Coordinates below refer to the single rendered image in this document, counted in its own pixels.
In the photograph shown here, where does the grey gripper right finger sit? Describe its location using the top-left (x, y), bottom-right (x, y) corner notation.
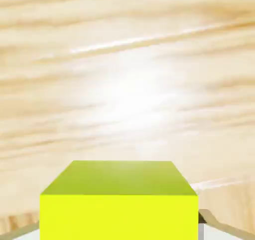
top-left (198, 209), bottom-right (255, 240)

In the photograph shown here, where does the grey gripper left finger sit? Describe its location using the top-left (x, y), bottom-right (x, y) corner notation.
top-left (0, 220), bottom-right (41, 240)

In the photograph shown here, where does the small yellow cube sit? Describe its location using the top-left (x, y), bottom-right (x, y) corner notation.
top-left (39, 160), bottom-right (199, 240)

